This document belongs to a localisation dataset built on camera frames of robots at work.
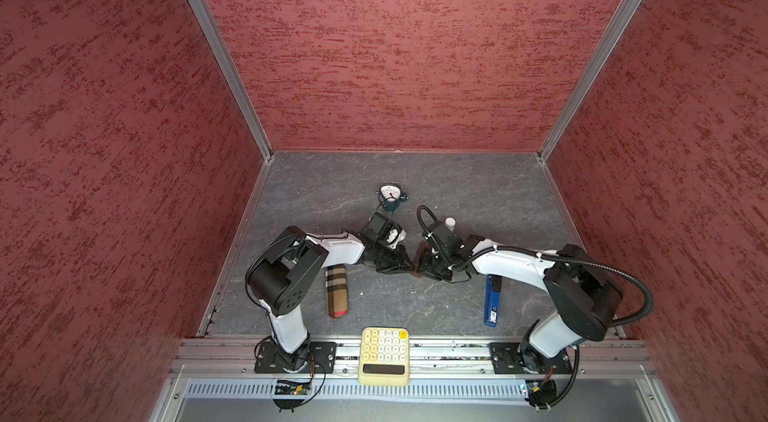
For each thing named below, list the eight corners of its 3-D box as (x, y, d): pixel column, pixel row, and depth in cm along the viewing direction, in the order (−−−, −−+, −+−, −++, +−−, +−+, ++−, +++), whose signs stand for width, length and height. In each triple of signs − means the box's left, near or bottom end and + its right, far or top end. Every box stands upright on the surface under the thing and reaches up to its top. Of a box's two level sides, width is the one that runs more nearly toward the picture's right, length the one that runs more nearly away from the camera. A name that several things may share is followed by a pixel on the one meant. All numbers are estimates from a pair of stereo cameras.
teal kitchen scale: (388, 213, 104) (388, 206, 101) (374, 196, 109) (374, 189, 106) (407, 202, 108) (407, 194, 104) (393, 186, 112) (393, 179, 109)
